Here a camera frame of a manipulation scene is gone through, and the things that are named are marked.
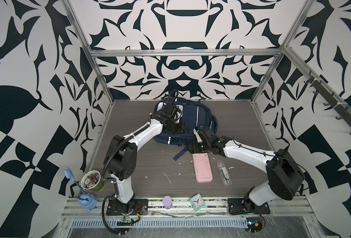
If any purple small bottle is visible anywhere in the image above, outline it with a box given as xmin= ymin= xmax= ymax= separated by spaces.
xmin=162 ymin=196 xmax=173 ymax=210

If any clear plastic bag with eraser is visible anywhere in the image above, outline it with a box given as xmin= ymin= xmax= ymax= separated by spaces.
xmin=217 ymin=161 xmax=232 ymax=186

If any small circuit board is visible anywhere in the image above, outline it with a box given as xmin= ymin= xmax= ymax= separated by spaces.
xmin=116 ymin=217 xmax=140 ymax=227
xmin=245 ymin=219 xmax=266 ymax=234

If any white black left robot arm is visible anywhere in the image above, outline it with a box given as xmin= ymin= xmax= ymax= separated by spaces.
xmin=101 ymin=103 xmax=187 ymax=205

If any navy blue school backpack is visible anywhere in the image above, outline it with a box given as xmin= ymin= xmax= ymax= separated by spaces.
xmin=154 ymin=96 xmax=218 ymax=161

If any small circuit board left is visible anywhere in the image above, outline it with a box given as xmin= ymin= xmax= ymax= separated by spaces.
xmin=116 ymin=217 xmax=140 ymax=227

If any pink pencil case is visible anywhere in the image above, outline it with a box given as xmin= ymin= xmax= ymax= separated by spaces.
xmin=192 ymin=153 xmax=213 ymax=183

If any small circuit board right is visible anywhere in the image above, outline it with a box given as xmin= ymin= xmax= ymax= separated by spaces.
xmin=245 ymin=219 xmax=266 ymax=234

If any light blue water bottle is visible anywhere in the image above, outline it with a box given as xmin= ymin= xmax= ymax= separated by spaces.
xmin=64 ymin=168 xmax=98 ymax=210

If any white slotted cable duct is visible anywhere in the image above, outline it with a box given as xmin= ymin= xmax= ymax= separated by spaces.
xmin=71 ymin=217 xmax=248 ymax=229

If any teal small alarm clock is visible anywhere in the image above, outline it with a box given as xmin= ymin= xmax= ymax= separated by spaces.
xmin=189 ymin=193 xmax=206 ymax=211

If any black corrugated cable conduit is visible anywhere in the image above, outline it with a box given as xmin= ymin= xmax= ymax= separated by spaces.
xmin=100 ymin=194 xmax=122 ymax=235

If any green paper cup with items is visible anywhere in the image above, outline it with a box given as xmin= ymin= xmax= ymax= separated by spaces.
xmin=80 ymin=170 xmax=105 ymax=191

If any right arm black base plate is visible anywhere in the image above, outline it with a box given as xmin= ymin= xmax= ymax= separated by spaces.
xmin=227 ymin=198 xmax=271 ymax=215

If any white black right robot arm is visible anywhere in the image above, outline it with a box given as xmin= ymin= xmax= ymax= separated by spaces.
xmin=189 ymin=127 xmax=305 ymax=212

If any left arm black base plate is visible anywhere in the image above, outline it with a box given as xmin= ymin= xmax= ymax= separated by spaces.
xmin=107 ymin=199 xmax=149 ymax=216

